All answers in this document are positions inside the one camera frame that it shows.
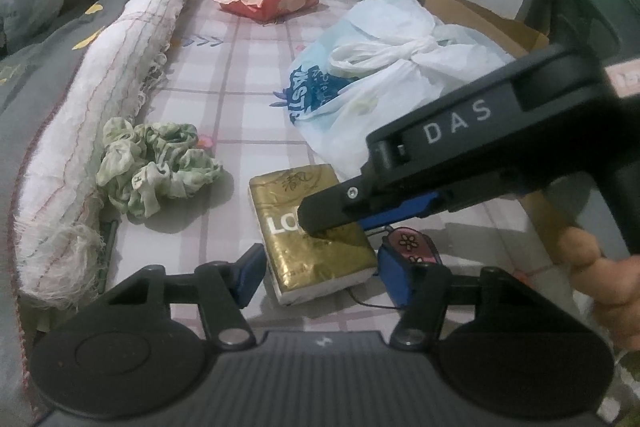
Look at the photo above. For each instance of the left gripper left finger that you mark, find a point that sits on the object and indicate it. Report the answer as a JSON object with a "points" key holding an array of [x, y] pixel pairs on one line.
{"points": [[224, 289]]}

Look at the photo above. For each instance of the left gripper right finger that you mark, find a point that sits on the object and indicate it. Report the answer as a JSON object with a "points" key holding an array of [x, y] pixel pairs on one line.
{"points": [[420, 292]]}

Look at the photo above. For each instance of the green scrunchie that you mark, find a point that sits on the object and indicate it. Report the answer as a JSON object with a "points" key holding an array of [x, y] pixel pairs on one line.
{"points": [[144, 164]]}

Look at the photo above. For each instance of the person right hand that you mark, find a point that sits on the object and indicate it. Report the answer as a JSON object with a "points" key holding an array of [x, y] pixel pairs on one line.
{"points": [[613, 285]]}

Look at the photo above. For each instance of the large brown cardboard box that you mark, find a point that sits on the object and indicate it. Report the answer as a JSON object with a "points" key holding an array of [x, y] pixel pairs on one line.
{"points": [[514, 37]]}

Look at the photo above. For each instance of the white striped rolled blanket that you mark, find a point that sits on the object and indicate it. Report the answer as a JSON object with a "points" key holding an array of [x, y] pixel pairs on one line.
{"points": [[55, 223]]}

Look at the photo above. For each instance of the white plastic bag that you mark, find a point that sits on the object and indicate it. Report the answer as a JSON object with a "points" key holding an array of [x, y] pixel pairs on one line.
{"points": [[380, 61]]}

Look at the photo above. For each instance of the grey bed sheet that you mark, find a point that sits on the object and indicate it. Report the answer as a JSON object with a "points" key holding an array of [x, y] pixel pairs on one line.
{"points": [[37, 79]]}

